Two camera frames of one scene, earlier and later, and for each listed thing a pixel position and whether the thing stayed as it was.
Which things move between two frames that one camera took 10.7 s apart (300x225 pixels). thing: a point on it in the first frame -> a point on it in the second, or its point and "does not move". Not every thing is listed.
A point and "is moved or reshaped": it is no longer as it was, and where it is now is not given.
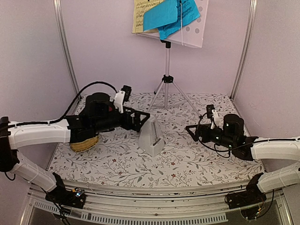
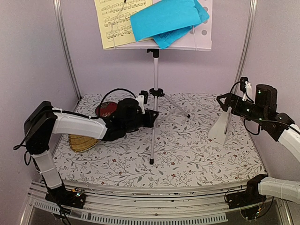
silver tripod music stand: (192, 36) -> (201, 40)
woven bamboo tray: (83, 146) does not move
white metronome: (150, 138) is moved or reshaped
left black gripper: (137, 113) -> (152, 115)
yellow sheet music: (139, 7) -> (115, 21)
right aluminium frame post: (246, 48) does not move
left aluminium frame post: (61, 21) does not move
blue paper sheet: (169, 16) does not move
